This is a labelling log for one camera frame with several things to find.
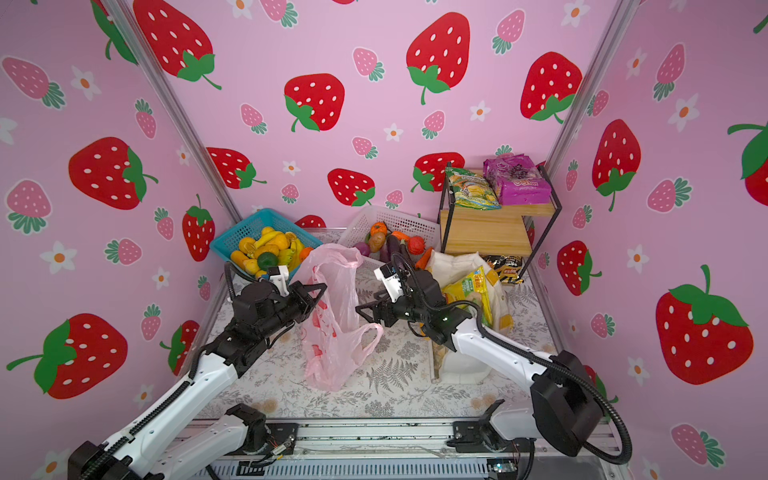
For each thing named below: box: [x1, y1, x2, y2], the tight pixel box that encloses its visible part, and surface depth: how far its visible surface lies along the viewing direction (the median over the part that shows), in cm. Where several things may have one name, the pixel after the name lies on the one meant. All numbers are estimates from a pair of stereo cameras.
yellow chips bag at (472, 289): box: [442, 266, 493, 327], surface depth 86 cm
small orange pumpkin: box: [370, 221, 388, 236], surface depth 117 cm
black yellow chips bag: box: [479, 254, 524, 284], surface depth 100 cm
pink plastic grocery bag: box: [291, 244, 384, 391], surface depth 78 cm
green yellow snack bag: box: [445, 167, 502, 211], surface depth 80 cm
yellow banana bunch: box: [254, 228, 303, 272], surface depth 110 cm
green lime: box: [257, 252, 278, 271], surface depth 103 cm
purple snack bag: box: [483, 153, 553, 206], surface depth 80 cm
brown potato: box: [369, 232, 386, 253], surface depth 113 cm
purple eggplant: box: [386, 234, 401, 261], surface depth 113 cm
